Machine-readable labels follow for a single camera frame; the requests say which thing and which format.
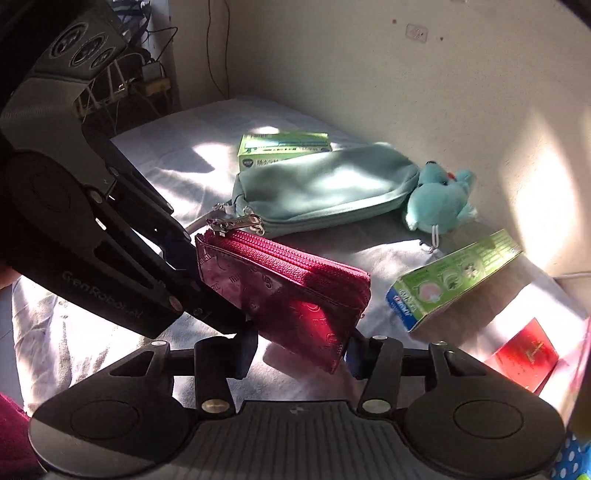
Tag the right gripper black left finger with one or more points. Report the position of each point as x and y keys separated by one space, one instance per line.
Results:
x=217 y=359

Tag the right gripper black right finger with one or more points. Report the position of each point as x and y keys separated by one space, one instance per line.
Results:
x=378 y=360

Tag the green toothpaste box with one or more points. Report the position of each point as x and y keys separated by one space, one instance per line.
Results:
x=428 y=290

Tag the magenta zip wallet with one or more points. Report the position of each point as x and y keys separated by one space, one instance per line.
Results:
x=307 y=304

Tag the red booklet with gold print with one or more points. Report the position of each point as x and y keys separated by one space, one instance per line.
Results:
x=527 y=359

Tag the teal plush toy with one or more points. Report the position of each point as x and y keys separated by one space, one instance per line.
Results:
x=440 y=201

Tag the teal fabric pouch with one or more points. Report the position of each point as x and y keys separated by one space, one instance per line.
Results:
x=315 y=191

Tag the green medicine box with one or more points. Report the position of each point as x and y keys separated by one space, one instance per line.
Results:
x=263 y=149

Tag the blue polka dot bow headband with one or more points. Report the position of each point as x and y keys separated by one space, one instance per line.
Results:
x=573 y=461

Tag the pink gold tin box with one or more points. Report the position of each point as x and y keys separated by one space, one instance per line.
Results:
x=579 y=369

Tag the wall socket plate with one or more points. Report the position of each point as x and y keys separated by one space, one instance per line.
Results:
x=417 y=33

